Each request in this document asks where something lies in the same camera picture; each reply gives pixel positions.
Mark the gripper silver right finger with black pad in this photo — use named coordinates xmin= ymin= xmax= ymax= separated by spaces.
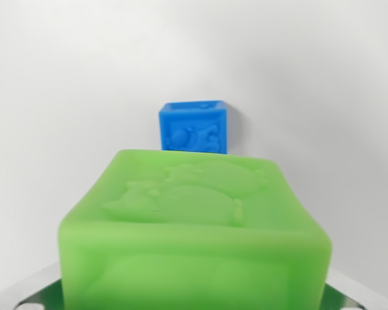
xmin=323 ymin=266 xmax=388 ymax=310

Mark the green embossed toy cube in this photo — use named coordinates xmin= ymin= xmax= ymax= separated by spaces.
xmin=58 ymin=149 xmax=333 ymax=310

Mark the blue embossed toy cube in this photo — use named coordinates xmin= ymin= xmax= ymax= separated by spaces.
xmin=158 ymin=99 xmax=230 ymax=154

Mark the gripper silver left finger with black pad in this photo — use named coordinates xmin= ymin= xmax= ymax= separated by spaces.
xmin=0 ymin=260 xmax=64 ymax=310

